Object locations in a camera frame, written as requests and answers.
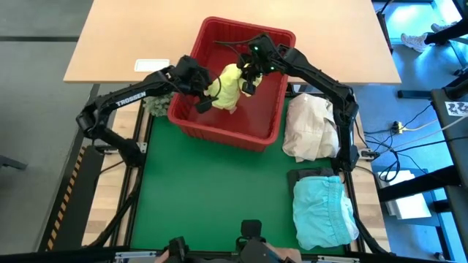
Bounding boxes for white rectangular card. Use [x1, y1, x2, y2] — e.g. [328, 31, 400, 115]
[133, 58, 171, 73]

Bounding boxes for yellow garment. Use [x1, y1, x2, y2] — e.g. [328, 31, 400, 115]
[204, 63, 264, 115]

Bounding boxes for light wooden desk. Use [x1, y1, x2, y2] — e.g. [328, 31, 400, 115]
[63, 0, 401, 86]

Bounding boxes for white box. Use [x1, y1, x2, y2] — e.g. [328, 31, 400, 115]
[380, 169, 433, 221]

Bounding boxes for black floor cable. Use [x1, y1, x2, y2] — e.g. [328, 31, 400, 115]
[365, 135, 468, 154]

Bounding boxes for white floor cable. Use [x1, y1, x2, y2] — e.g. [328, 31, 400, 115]
[396, 115, 468, 149]

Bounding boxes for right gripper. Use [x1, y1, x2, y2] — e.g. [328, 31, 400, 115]
[237, 33, 290, 97]

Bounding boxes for black desk leg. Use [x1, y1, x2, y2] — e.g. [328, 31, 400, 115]
[376, 0, 395, 56]

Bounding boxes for person's leg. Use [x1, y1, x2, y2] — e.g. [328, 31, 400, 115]
[423, 20, 468, 46]

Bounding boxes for wooden table board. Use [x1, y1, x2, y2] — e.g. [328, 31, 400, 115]
[82, 88, 147, 248]
[331, 93, 391, 253]

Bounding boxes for red plastic laundry bin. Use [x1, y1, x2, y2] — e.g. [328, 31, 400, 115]
[167, 15, 298, 153]

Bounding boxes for black crossbar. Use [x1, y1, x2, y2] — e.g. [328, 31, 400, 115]
[0, 246, 468, 263]

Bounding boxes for cream folded garment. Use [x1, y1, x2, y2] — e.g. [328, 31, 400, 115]
[282, 92, 341, 164]

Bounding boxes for black desk foot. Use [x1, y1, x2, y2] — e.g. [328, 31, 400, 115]
[397, 90, 433, 99]

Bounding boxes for yellow black hazard strip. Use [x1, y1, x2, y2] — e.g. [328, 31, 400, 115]
[45, 144, 88, 253]

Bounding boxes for white shoe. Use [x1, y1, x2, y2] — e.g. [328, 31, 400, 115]
[400, 32, 430, 54]
[430, 21, 458, 34]

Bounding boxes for black table frame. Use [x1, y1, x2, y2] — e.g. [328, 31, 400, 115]
[109, 88, 366, 256]

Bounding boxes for dark grey garment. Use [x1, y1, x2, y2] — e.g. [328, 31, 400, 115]
[286, 167, 336, 197]

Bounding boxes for pale blue white garment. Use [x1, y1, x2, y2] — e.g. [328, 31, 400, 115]
[292, 175, 361, 252]

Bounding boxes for black handheld device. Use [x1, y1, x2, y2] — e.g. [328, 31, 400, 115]
[165, 236, 192, 263]
[235, 218, 287, 263]

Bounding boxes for silver metal bracket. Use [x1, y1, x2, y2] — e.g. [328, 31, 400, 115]
[114, 250, 157, 261]
[317, 255, 361, 263]

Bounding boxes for pale green artificial plant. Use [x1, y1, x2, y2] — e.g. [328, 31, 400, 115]
[142, 92, 176, 118]

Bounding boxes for dark chair leg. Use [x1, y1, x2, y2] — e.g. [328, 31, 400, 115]
[0, 155, 29, 172]

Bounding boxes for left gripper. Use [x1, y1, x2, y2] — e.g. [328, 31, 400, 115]
[175, 55, 215, 115]

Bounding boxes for white fiducial marker card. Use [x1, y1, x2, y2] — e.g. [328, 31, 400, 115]
[444, 101, 468, 118]

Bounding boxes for black cable sleeve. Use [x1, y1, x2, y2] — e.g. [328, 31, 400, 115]
[335, 175, 389, 255]
[87, 189, 139, 249]

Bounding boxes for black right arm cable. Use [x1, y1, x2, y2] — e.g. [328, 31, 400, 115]
[213, 35, 257, 59]

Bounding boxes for black side table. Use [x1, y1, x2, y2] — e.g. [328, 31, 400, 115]
[430, 71, 468, 263]

